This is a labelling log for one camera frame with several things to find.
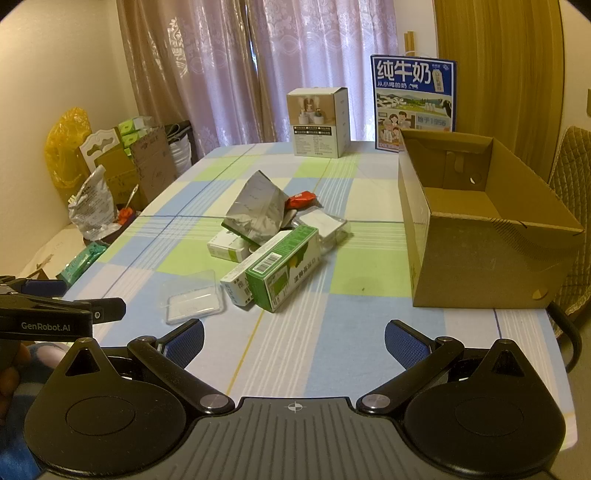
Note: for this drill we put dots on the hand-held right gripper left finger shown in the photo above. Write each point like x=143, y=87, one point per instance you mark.
x=187, y=340

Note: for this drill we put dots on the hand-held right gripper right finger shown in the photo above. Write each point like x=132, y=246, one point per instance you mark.
x=406, y=341

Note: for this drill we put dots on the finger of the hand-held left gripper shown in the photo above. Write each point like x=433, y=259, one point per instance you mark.
x=41, y=287
x=111, y=308

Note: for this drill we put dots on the green medicine box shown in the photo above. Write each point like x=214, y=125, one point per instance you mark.
x=281, y=272

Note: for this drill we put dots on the clear case with white card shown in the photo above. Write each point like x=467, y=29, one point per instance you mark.
x=323, y=224

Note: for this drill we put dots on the silver foil bag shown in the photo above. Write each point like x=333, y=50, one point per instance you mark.
x=258, y=207

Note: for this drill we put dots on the red snack packet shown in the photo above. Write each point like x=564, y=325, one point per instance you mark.
x=300, y=199

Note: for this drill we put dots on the person's left hand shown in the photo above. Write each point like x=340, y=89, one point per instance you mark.
x=8, y=383

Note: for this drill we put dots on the empty clear plastic case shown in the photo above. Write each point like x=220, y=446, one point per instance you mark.
x=191, y=300

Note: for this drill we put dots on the green packet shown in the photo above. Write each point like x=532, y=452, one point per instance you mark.
x=81, y=264

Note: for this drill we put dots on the white medicine box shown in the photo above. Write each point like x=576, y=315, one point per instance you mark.
x=235, y=288

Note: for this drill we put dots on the crinkled white plastic bag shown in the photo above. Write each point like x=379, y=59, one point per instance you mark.
x=90, y=207

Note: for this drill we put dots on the checkered tablecloth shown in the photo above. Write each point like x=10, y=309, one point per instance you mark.
x=360, y=258

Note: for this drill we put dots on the small white green box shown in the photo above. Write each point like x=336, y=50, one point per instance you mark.
x=226, y=249

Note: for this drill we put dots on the small brown cardboard box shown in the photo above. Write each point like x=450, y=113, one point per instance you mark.
x=115, y=173

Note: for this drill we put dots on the large brown cardboard box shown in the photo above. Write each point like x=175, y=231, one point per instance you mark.
x=152, y=166

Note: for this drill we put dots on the yellow plastic bag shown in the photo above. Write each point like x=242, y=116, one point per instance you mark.
x=64, y=138

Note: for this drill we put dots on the white cut-out cardboard box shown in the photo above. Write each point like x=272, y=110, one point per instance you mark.
x=99, y=141

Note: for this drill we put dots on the black chair armrest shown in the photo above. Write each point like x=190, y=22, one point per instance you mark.
x=570, y=332

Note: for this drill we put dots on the white bucket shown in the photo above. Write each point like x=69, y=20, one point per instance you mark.
x=180, y=157

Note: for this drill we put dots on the green white tissue packs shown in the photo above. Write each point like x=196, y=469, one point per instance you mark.
x=134, y=125

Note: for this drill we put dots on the black bag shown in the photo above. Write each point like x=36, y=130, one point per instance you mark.
x=178, y=129

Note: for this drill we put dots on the quilted brown chair cover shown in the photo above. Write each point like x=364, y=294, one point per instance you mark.
x=572, y=184

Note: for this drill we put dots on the white product box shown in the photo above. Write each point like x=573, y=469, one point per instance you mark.
x=314, y=124

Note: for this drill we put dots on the blue milk carton box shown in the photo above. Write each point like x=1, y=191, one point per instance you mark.
x=415, y=92

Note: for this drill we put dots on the dark mauve patterned curtain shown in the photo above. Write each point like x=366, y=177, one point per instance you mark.
x=184, y=69

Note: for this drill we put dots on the light mauve patterned curtain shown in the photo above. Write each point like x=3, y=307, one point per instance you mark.
x=323, y=46

